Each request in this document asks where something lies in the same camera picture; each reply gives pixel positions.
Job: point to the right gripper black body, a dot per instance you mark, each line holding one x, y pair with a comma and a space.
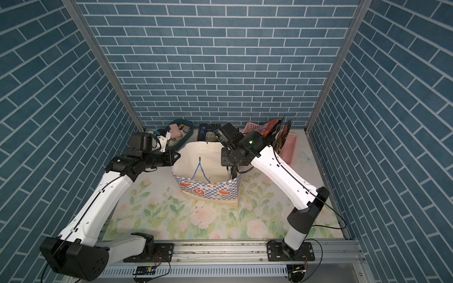
227, 158

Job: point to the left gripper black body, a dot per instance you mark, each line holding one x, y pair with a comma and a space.
156, 158

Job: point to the blue checkered paper bag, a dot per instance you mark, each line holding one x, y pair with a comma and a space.
199, 174

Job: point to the black seasoning packet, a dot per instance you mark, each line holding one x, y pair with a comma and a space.
282, 137

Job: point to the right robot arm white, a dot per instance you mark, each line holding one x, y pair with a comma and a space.
256, 150

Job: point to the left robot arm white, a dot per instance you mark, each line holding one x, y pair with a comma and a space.
75, 251

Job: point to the dark teal plastic bin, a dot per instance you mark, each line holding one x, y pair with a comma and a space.
186, 129

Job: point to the red fish seasoning packet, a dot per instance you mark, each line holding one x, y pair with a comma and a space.
270, 128

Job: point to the pink perforated plastic basket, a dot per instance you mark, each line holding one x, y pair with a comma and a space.
287, 153

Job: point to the floral table mat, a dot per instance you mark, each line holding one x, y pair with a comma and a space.
156, 205

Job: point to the green circuit board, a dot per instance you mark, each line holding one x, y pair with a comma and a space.
145, 271

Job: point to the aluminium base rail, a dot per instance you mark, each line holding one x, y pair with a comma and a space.
321, 260

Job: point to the aluminium corner frame post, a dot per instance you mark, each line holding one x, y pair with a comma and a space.
87, 33

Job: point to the right aluminium corner post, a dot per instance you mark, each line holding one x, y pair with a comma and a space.
350, 35

